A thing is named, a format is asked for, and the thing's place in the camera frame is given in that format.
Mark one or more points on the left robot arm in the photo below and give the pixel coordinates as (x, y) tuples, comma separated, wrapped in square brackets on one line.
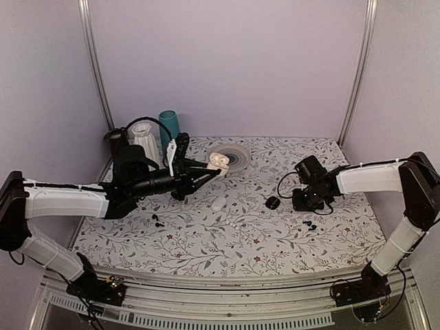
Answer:
[(134, 176)]

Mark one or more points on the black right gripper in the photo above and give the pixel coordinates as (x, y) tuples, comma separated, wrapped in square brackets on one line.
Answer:
[(298, 205)]

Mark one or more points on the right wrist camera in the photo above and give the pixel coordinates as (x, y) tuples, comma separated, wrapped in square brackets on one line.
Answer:
[(309, 170)]

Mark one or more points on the left aluminium post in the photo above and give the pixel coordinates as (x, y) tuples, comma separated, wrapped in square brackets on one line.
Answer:
[(87, 28)]

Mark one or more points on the white oval earbud case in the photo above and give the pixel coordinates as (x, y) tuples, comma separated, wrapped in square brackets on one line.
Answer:
[(218, 203)]

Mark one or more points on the aluminium post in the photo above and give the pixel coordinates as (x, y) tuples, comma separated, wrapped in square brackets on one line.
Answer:
[(87, 28), (365, 46)]

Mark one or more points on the white ribbed plate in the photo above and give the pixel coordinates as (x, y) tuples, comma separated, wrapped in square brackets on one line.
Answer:
[(239, 157)]

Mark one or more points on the black earbud case left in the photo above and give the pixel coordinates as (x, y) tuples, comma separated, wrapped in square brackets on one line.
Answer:
[(175, 195)]

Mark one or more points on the teal vase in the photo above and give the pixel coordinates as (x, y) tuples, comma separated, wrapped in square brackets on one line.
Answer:
[(170, 120)]

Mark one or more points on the black earbud case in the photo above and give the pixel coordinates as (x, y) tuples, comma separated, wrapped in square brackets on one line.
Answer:
[(272, 203), (175, 195)]

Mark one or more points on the right aluminium post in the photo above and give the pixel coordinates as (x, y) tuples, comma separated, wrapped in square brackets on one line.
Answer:
[(365, 46)]

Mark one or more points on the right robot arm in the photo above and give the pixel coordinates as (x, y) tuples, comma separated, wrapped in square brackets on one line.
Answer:
[(415, 177)]

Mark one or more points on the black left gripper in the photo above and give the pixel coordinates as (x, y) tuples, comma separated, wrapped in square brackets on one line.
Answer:
[(185, 175)]

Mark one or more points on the front aluminium rail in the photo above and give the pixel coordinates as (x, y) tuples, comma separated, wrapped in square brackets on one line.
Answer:
[(299, 301)]

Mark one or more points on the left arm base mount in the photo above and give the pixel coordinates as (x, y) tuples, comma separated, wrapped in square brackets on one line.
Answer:
[(98, 290)]

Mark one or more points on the black cylinder vase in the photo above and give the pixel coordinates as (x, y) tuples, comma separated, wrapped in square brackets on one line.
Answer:
[(117, 140)]

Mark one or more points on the small white case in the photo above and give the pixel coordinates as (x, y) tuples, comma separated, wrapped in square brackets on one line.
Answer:
[(218, 161)]

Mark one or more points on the black earbud case right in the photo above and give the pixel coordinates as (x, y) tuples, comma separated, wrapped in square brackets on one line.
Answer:
[(272, 203)]

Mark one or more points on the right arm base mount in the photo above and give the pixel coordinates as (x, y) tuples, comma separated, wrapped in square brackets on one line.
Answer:
[(352, 292)]

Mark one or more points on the floral table mat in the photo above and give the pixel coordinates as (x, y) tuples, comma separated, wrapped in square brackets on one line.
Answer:
[(196, 241)]

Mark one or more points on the white ribbed vase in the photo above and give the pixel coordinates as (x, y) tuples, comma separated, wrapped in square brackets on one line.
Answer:
[(144, 137)]

